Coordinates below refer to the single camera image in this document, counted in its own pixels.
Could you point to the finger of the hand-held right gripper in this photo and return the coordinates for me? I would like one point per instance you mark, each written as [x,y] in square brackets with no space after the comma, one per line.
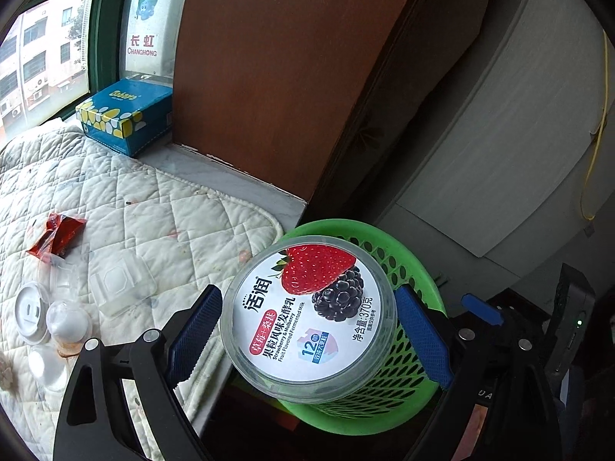
[481,308]

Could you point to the small clear plastic cup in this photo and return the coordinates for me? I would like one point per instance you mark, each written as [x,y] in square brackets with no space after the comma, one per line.
[47,369]
[68,322]

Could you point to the berry print yogurt tub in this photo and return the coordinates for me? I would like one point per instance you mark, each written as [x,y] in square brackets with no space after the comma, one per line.
[310,309]

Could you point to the clear plastic tray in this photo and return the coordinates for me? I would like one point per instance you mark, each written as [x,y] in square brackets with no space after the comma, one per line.
[121,285]

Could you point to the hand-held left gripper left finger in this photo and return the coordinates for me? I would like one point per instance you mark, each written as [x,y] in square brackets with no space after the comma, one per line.
[192,331]

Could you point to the blue patterned tissue box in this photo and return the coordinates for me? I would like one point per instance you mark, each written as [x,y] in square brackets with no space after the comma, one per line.
[126,115]

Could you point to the green window frame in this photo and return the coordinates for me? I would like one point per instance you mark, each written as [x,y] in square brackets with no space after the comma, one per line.
[108,33]

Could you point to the brown wooden cabinet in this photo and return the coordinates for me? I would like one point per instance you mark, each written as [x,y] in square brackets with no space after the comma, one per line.
[288,67]

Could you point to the red crumpled wrapper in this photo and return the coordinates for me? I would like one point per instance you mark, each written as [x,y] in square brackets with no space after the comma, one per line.
[56,235]

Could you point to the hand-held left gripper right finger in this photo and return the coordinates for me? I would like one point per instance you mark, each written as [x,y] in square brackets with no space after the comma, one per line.
[424,338]

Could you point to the white appliance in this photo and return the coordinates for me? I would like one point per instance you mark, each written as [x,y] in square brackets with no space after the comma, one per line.
[504,120]

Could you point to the green plastic basket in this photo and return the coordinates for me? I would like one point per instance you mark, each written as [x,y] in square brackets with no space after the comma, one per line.
[408,269]

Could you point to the white quilted mat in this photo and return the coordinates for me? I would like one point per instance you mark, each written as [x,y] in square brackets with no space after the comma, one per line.
[144,211]

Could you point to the white cup lid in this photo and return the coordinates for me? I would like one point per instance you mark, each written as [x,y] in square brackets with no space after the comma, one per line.
[31,312]

